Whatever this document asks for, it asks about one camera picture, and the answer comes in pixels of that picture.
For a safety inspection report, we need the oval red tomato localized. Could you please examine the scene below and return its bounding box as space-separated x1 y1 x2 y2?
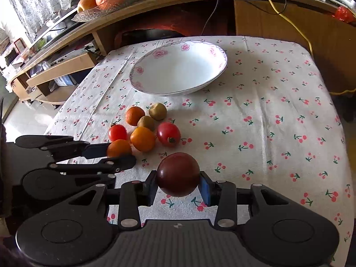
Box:
156 122 181 147

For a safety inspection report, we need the green-brown kiwi fruit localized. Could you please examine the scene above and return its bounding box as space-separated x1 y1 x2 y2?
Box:
137 116 156 131

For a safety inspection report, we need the dark red large tomato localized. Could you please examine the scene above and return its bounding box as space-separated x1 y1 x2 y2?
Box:
157 152 200 197

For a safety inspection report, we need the yellow apple in dish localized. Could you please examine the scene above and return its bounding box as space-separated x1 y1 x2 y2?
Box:
77 0 97 13

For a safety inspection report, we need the curved wooden tv cabinet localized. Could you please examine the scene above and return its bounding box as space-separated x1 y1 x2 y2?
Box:
9 0 355 100

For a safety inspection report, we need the white floral ceramic bowl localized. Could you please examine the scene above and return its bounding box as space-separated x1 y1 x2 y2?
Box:
129 40 228 97

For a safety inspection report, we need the glass fruit dish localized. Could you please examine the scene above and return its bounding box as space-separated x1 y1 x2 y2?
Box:
72 0 136 22

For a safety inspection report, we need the yellow cable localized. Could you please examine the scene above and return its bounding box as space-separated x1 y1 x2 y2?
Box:
247 0 356 97

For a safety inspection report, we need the red basin under cabinet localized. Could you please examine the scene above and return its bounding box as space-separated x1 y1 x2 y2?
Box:
113 8 230 49

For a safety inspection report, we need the tan kiwi fruit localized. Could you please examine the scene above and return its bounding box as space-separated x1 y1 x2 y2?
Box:
148 103 167 121

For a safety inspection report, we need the small red tomato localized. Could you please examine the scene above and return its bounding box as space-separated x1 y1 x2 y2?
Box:
109 124 128 142

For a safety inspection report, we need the red plastic bag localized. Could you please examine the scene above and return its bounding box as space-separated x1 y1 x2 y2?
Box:
334 6 355 23

